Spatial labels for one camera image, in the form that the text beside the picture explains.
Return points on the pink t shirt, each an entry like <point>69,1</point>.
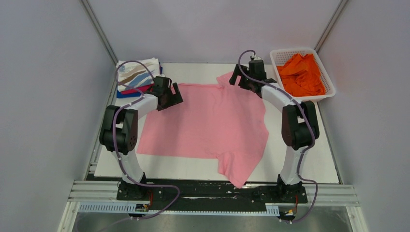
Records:
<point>214,121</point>

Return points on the blue folded shirt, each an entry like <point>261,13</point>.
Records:
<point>123,95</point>

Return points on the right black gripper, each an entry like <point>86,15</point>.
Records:
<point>233,80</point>

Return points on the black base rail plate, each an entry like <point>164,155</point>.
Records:
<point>204,195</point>

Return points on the orange t shirt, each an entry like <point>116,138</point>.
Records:
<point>301,76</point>

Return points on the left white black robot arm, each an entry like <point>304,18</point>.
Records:
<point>119,133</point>

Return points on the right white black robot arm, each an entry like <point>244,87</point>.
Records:
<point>299,129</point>

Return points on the white slotted cable duct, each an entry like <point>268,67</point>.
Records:
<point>137,208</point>

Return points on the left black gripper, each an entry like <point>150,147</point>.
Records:
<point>178,100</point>

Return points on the white patterned folded shirt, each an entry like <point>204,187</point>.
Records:
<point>153,64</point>

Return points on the white plastic basket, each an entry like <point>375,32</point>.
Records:
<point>280,56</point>

